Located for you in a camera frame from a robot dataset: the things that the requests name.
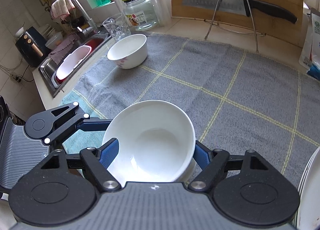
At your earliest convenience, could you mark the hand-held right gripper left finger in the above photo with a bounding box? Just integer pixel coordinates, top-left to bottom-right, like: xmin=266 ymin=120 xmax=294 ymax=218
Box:
xmin=41 ymin=138 xmax=123 ymax=192

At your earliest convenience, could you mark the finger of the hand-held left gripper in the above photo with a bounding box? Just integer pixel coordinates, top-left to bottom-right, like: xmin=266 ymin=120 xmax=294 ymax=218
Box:
xmin=44 ymin=102 xmax=114 ymax=145

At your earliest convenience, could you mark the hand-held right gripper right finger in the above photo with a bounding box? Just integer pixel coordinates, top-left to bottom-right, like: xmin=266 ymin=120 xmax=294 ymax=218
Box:
xmin=187 ymin=140 xmax=269 ymax=192

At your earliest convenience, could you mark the large white pink-flower bowl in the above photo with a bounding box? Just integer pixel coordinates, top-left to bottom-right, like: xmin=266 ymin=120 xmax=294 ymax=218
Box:
xmin=101 ymin=99 xmax=197 ymax=183

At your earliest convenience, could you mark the white plate with brown stain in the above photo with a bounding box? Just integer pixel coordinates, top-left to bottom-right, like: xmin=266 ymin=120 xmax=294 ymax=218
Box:
xmin=297 ymin=147 xmax=320 ymax=230

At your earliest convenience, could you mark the deep white fruit-print plate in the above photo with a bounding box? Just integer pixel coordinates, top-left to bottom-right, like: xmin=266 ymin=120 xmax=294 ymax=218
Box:
xmin=299 ymin=149 xmax=320 ymax=230

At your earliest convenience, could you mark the teal printed towel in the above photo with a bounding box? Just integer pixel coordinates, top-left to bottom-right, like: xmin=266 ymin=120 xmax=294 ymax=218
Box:
xmin=61 ymin=89 xmax=110 ymax=157

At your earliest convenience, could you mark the white pink basin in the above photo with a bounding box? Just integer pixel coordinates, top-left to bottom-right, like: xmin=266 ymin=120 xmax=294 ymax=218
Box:
xmin=55 ymin=44 xmax=92 ymax=86

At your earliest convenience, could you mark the steel sink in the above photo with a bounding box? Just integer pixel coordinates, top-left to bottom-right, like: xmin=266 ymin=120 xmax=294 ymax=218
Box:
xmin=38 ymin=32 xmax=113 ymax=98

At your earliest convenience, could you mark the grey checked cloth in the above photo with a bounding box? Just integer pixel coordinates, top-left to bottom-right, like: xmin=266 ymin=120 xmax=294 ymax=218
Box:
xmin=72 ymin=31 xmax=320 ymax=190

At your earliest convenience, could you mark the red plastic basin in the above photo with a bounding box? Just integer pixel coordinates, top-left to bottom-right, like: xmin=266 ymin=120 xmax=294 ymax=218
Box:
xmin=85 ymin=36 xmax=105 ymax=50

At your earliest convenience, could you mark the purple grey rag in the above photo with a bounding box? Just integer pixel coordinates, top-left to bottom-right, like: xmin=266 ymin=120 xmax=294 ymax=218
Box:
xmin=49 ymin=34 xmax=80 ymax=64

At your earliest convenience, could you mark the small white pink-flower bowl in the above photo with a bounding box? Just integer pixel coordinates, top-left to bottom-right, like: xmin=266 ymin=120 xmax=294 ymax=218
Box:
xmin=107 ymin=34 xmax=148 ymax=70

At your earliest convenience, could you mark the clear plastic bowl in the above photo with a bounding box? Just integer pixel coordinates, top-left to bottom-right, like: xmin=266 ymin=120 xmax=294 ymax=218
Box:
xmin=44 ymin=31 xmax=63 ymax=50

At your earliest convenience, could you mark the black air fryer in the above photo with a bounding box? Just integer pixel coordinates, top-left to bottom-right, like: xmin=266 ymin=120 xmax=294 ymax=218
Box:
xmin=14 ymin=26 xmax=50 ymax=68

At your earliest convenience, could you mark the clear glass cup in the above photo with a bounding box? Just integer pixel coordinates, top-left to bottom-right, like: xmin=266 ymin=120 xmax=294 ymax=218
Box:
xmin=102 ymin=13 xmax=132 ymax=42

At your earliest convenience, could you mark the steel faucet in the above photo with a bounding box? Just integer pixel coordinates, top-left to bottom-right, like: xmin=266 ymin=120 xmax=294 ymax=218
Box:
xmin=65 ymin=0 xmax=100 ymax=38

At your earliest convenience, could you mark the glass jar with lid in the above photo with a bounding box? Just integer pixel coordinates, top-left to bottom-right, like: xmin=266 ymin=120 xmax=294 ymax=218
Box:
xmin=121 ymin=0 xmax=160 ymax=31

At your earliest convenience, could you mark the pink cloth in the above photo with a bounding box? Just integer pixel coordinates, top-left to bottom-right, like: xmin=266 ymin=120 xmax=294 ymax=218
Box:
xmin=51 ymin=0 xmax=75 ymax=20

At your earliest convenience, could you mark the white blue salt bag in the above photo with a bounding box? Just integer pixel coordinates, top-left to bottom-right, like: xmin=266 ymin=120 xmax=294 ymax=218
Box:
xmin=298 ymin=7 xmax=320 ymax=80

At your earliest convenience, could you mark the wall power socket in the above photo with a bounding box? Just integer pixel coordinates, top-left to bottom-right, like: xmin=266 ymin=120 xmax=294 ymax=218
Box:
xmin=9 ymin=72 xmax=23 ymax=83

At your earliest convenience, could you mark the metal wire rack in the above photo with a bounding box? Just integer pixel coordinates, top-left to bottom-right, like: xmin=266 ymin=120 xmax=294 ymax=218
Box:
xmin=204 ymin=0 xmax=267 ymax=53

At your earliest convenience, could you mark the black-handled kitchen knife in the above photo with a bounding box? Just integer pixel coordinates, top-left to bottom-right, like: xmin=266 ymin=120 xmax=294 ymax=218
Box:
xmin=182 ymin=0 xmax=299 ymax=24

